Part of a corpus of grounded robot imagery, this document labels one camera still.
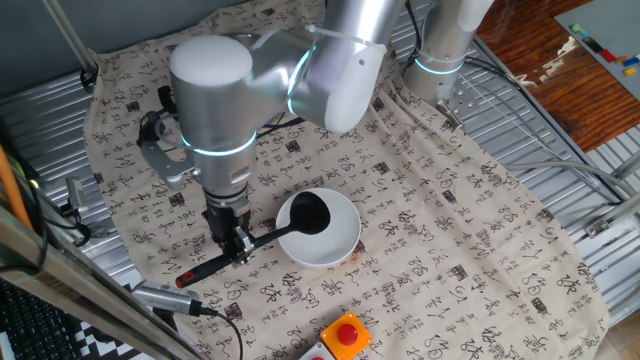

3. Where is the white ceramic bowl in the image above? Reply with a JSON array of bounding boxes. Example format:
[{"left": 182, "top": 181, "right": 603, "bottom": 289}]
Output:
[{"left": 274, "top": 187, "right": 362, "bottom": 269}]

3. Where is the black ladle with red ring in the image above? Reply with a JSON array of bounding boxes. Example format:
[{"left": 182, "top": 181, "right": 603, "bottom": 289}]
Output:
[{"left": 174, "top": 190, "right": 332, "bottom": 289}]

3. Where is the orange rod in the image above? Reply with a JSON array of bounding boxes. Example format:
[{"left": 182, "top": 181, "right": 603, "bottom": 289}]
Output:
[{"left": 0, "top": 144, "right": 34, "bottom": 231}]

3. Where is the white camera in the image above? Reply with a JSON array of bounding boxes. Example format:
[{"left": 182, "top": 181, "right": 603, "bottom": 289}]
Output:
[{"left": 66, "top": 177, "right": 90, "bottom": 214}]

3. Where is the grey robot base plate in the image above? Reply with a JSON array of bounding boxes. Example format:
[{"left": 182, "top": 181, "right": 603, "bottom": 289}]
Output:
[{"left": 433, "top": 74, "right": 482, "bottom": 126}]

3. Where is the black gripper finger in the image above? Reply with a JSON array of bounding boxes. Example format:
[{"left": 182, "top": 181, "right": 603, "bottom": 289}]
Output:
[
  {"left": 217, "top": 238, "right": 237, "bottom": 262},
  {"left": 229, "top": 224, "right": 257, "bottom": 267}
]

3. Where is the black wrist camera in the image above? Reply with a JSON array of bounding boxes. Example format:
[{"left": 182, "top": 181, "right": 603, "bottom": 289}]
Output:
[{"left": 137, "top": 112, "right": 164, "bottom": 147}]

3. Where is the steel pot with black handles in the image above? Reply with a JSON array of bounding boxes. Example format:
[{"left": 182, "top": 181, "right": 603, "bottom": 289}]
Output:
[{"left": 157, "top": 84, "right": 177, "bottom": 115}]

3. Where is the white sheet with black marker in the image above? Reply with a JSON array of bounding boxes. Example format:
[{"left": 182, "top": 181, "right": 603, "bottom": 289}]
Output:
[{"left": 72, "top": 269, "right": 151, "bottom": 360}]

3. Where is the silver profile rail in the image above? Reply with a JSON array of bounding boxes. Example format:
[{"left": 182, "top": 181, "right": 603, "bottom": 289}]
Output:
[
  {"left": 608, "top": 149, "right": 640, "bottom": 181},
  {"left": 583, "top": 192, "right": 640, "bottom": 239}
]

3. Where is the black pole clamp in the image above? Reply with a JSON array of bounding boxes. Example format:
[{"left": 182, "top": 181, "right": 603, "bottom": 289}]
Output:
[{"left": 78, "top": 67, "right": 100, "bottom": 95}]

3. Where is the orange emergency stop box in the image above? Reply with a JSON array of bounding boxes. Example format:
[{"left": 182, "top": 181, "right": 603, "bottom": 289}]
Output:
[{"left": 319, "top": 309, "right": 374, "bottom": 360}]

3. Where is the grey ridged camera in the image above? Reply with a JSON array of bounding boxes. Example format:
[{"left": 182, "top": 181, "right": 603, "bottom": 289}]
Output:
[{"left": 130, "top": 279, "right": 204, "bottom": 317}]

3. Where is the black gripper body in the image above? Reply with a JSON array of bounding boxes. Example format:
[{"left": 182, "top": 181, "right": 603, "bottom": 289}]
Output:
[{"left": 202, "top": 202, "right": 251, "bottom": 251}]

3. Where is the black usb cable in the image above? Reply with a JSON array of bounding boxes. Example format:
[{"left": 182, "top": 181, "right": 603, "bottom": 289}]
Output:
[{"left": 199, "top": 307, "right": 245, "bottom": 360}]

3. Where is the grey metal pole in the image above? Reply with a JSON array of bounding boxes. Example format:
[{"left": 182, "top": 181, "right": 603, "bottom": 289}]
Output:
[{"left": 42, "top": 0, "right": 100, "bottom": 76}]

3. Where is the black silver camera mount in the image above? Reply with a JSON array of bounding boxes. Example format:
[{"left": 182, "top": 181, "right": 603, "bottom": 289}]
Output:
[{"left": 58, "top": 202, "right": 109, "bottom": 247}]

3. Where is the thin black cable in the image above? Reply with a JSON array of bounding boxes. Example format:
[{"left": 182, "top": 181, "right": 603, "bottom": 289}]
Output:
[{"left": 0, "top": 187, "right": 50, "bottom": 275}]

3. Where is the grey box red mushroom button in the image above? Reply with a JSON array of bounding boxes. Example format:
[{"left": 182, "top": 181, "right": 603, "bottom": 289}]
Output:
[{"left": 298, "top": 342, "right": 337, "bottom": 360}]

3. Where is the grey board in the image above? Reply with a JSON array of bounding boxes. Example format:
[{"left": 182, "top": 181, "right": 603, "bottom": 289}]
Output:
[{"left": 553, "top": 0, "right": 640, "bottom": 101}]

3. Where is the silver camera bracket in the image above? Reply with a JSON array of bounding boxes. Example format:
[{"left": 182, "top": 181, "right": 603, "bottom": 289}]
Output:
[{"left": 138, "top": 139, "right": 199, "bottom": 191}]

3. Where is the black keyboard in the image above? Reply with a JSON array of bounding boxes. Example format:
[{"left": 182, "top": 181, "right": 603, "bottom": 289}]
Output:
[{"left": 0, "top": 279, "right": 84, "bottom": 360}]

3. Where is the beige calligraphy print tablecloth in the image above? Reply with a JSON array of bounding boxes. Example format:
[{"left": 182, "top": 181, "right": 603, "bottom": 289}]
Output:
[{"left": 82, "top": 0, "right": 611, "bottom": 360}]

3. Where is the dark camera stand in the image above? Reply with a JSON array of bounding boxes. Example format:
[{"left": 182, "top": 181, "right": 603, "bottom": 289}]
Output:
[{"left": 149, "top": 307, "right": 181, "bottom": 334}]

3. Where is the aluminium frame bar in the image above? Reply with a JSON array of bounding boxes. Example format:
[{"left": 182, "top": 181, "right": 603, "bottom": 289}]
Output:
[{"left": 0, "top": 199, "right": 206, "bottom": 360}]

